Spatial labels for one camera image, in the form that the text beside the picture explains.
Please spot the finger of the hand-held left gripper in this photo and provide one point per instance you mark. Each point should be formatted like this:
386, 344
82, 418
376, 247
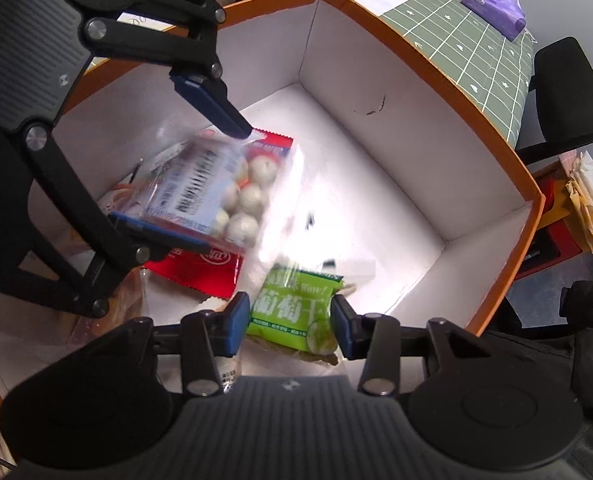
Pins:
126, 240
189, 85

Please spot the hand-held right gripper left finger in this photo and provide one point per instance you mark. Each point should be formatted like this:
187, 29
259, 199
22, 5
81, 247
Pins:
236, 322

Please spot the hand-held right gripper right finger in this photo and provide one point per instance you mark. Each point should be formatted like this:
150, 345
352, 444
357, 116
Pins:
344, 330

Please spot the green raisin packet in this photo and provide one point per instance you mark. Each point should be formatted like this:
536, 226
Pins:
286, 310

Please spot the dried fruit chips bag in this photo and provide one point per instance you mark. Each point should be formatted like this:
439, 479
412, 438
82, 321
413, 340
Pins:
121, 300

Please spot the red snack packet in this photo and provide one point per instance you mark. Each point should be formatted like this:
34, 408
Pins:
201, 267

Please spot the white candy balls packet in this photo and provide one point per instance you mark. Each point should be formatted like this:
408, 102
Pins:
246, 195

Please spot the orange cardboard box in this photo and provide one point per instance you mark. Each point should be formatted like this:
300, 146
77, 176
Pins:
401, 125

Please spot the red stool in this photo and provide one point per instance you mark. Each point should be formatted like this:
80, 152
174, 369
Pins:
551, 245

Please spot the black jacket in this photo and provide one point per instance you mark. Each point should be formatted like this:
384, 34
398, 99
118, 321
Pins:
586, 360

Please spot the purple tissue pack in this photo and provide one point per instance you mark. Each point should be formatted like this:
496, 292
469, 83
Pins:
491, 2

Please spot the black chair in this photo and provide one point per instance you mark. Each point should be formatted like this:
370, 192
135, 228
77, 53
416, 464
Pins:
571, 90

